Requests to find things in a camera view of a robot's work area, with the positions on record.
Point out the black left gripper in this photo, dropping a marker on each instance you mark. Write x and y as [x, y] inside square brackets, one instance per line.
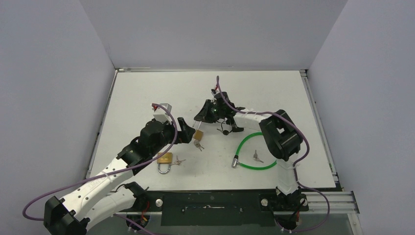
[184, 135]

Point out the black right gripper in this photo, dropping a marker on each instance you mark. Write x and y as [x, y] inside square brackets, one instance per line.
[211, 113]

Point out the padlock keys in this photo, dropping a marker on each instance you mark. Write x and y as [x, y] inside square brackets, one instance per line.
[198, 145]

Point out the long shackle brass padlock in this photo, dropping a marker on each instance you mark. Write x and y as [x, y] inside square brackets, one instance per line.
[198, 135]

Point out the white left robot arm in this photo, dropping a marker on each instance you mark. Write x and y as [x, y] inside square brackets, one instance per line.
[80, 210]

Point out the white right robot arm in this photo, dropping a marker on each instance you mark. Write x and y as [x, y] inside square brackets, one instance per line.
[281, 138]

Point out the black head key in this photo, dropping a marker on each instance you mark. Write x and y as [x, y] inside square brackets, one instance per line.
[223, 131]

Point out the small silver key bunch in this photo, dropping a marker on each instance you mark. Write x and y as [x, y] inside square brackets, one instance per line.
[178, 161]

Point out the black combination padlock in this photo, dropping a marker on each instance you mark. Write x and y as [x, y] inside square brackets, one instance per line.
[234, 127]

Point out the short brass padlock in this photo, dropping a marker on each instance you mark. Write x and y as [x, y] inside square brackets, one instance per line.
[164, 162]

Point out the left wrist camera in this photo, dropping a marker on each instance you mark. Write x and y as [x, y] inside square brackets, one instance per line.
[161, 113]

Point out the green cable lock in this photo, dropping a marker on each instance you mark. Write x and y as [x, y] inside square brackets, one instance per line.
[243, 156]

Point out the cable lock silver keys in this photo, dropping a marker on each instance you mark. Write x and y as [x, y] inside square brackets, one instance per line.
[256, 157]

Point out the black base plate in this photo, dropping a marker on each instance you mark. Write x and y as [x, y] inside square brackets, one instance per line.
[221, 207]

